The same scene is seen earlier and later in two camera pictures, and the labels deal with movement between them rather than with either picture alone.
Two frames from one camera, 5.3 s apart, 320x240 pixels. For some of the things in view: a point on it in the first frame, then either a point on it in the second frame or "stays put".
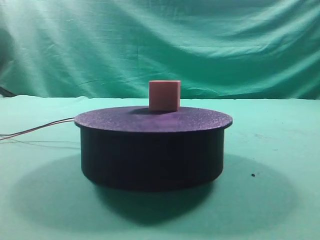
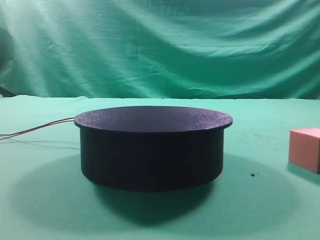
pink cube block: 164,95 → 304,148
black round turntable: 135,148 stays put
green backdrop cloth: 219,49 stays put
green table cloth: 269,189 stays put
